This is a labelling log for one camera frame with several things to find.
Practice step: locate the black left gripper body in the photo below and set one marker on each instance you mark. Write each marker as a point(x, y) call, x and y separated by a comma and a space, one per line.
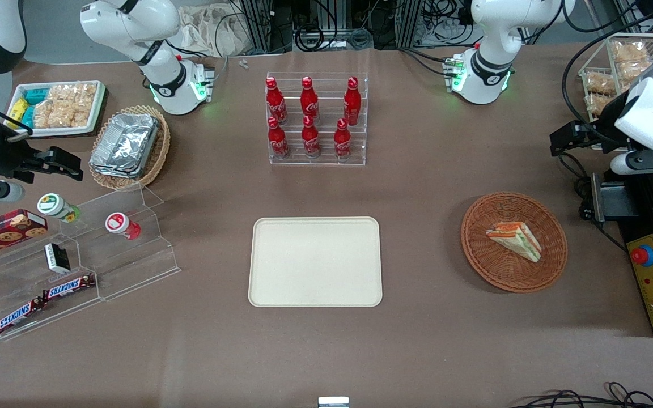
point(605, 123)

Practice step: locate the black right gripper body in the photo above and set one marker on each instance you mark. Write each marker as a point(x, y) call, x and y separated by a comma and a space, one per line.
point(8, 158)

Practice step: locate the triangular sandwich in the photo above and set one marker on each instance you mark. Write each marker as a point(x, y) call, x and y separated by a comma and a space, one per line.
point(516, 241)

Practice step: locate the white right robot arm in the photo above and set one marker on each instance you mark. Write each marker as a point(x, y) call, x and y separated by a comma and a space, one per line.
point(134, 22)

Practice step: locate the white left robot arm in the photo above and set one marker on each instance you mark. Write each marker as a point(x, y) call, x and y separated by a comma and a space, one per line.
point(491, 34)

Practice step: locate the white snack tray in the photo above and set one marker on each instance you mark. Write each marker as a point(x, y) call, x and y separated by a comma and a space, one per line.
point(97, 107)

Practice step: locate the light oval wicker basket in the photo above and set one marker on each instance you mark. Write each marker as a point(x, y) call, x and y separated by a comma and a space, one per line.
point(159, 153)

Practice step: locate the brown round wicker basket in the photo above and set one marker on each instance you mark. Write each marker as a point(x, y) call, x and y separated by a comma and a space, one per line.
point(502, 272)

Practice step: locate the cream rectangular tray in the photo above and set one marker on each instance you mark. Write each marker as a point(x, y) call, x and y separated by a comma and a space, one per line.
point(304, 266)

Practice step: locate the green lidded snack cup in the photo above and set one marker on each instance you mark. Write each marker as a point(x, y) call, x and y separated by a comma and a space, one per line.
point(54, 205)

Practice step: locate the bagged bread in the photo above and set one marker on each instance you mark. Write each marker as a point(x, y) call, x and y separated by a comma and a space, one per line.
point(630, 59)
point(598, 85)

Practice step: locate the yellow snack packet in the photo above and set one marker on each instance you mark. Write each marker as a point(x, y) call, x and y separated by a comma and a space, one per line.
point(16, 109)

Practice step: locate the bagged rice crackers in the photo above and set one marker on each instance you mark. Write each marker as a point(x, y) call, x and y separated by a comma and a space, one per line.
point(63, 105)

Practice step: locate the teal snack packet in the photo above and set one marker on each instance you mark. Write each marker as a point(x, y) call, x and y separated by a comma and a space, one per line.
point(36, 95)

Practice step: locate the stacked aluminium foil containers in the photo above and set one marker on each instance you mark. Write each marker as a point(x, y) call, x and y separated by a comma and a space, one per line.
point(125, 144)

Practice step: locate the grey metal plate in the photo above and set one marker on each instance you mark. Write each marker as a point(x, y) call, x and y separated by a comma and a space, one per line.
point(610, 198)

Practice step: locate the red plaid cookie box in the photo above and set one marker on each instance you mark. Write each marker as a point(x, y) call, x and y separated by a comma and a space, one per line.
point(3, 232)

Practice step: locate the yellow black control box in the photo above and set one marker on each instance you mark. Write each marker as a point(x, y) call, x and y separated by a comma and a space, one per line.
point(644, 192)

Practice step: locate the red lidded snack cup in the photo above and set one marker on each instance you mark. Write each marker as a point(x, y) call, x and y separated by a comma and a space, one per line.
point(119, 224)

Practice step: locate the small black box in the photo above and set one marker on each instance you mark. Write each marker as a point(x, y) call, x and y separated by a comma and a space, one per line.
point(57, 258)

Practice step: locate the snickers bar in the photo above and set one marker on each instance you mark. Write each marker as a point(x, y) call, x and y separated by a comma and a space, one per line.
point(17, 316)
point(68, 287)

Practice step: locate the clear acrylic step display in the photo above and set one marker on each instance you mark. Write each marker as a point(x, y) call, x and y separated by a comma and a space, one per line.
point(134, 266)

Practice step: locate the red emergency stop button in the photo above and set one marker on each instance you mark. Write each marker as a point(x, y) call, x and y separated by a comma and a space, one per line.
point(643, 256)

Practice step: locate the white cloth bag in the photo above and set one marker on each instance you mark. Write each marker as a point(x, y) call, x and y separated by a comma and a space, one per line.
point(213, 31)

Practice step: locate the red cola bottle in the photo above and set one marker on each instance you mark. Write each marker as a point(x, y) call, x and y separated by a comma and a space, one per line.
point(277, 140)
point(274, 102)
point(342, 141)
point(309, 101)
point(352, 102)
point(310, 139)

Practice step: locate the clear acrylic bottle rack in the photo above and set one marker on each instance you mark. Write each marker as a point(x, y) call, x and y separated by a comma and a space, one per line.
point(326, 153)

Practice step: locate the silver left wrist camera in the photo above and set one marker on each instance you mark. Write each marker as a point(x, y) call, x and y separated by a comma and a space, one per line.
point(644, 162)

